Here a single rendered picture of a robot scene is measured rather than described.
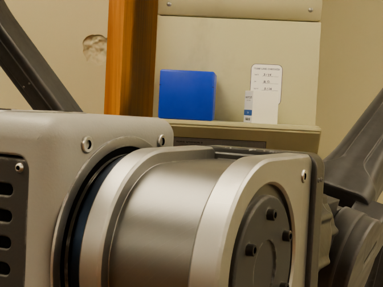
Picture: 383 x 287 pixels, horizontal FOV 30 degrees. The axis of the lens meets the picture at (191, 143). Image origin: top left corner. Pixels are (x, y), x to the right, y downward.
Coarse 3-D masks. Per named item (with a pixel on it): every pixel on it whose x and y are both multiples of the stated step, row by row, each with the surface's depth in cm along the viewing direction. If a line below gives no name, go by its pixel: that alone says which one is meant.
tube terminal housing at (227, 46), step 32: (160, 32) 141; (192, 32) 140; (224, 32) 140; (256, 32) 139; (288, 32) 139; (320, 32) 138; (160, 64) 141; (192, 64) 140; (224, 64) 140; (288, 64) 139; (224, 96) 140; (288, 96) 139
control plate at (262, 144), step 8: (176, 144) 133; (184, 144) 133; (192, 144) 133; (200, 144) 133; (208, 144) 133; (216, 144) 132; (224, 144) 132; (232, 144) 132; (240, 144) 132; (248, 144) 132; (256, 144) 131; (264, 144) 131
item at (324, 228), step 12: (312, 156) 45; (312, 168) 44; (324, 168) 46; (312, 180) 44; (312, 192) 44; (312, 204) 44; (324, 204) 52; (312, 216) 44; (324, 216) 47; (312, 228) 44; (324, 228) 48; (336, 228) 52; (312, 240) 44; (324, 240) 47; (312, 252) 45; (324, 252) 48; (312, 264) 45; (324, 264) 48; (312, 276) 45
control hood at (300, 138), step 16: (176, 128) 130; (192, 128) 130; (208, 128) 130; (224, 128) 129; (240, 128) 129; (256, 128) 129; (272, 128) 128; (288, 128) 128; (304, 128) 128; (272, 144) 131; (288, 144) 131; (304, 144) 130
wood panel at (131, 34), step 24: (120, 0) 132; (144, 0) 157; (120, 24) 132; (144, 24) 159; (120, 48) 132; (144, 48) 161; (120, 72) 132; (144, 72) 163; (120, 96) 133; (144, 96) 165
